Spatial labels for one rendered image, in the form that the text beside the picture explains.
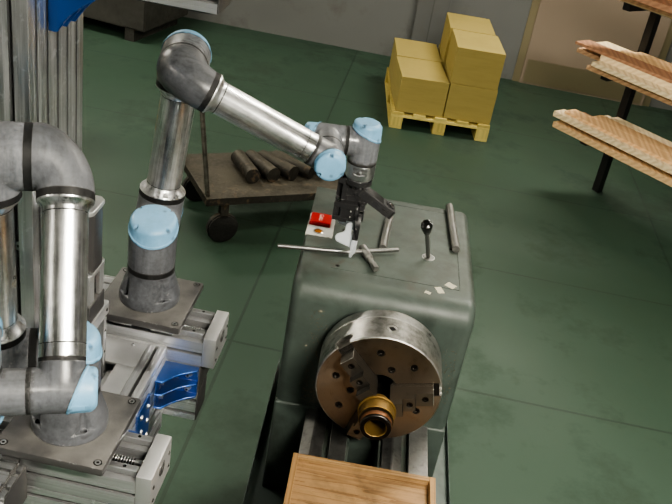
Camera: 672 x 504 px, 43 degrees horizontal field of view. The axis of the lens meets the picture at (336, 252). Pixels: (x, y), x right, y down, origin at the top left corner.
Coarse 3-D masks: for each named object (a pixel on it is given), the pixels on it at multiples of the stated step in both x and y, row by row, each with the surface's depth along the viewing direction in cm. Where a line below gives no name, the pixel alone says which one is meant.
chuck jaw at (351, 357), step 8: (344, 344) 209; (344, 352) 209; (352, 352) 207; (344, 360) 206; (352, 360) 205; (360, 360) 208; (344, 368) 206; (352, 368) 206; (360, 368) 206; (368, 368) 210; (352, 376) 207; (360, 376) 205; (368, 376) 207; (376, 376) 211; (352, 384) 206; (360, 384) 206; (368, 384) 205; (376, 384) 209; (360, 392) 205; (368, 392) 204; (376, 392) 207; (360, 400) 205
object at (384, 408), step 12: (372, 396) 204; (384, 396) 207; (360, 408) 204; (372, 408) 202; (384, 408) 201; (360, 420) 201; (372, 420) 207; (384, 420) 200; (372, 432) 204; (384, 432) 202
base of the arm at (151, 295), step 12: (132, 276) 211; (144, 276) 210; (156, 276) 210; (168, 276) 213; (120, 288) 215; (132, 288) 211; (144, 288) 211; (156, 288) 211; (168, 288) 213; (120, 300) 215; (132, 300) 212; (144, 300) 211; (156, 300) 212; (168, 300) 214; (144, 312) 213; (156, 312) 213
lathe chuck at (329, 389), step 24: (336, 336) 214; (360, 336) 207; (384, 336) 206; (408, 336) 209; (336, 360) 210; (384, 360) 209; (408, 360) 208; (432, 360) 209; (336, 384) 214; (384, 384) 222; (336, 408) 217; (432, 408) 215; (408, 432) 219
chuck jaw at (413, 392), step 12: (396, 384) 212; (408, 384) 211; (420, 384) 211; (432, 384) 211; (396, 396) 208; (408, 396) 207; (420, 396) 208; (432, 396) 208; (396, 408) 206; (408, 408) 208
